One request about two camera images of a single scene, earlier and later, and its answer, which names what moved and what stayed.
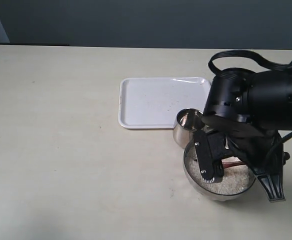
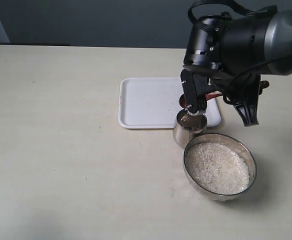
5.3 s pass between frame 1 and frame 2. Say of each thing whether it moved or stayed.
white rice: stayed
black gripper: moved
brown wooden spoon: moved
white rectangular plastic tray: stayed
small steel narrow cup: stayed
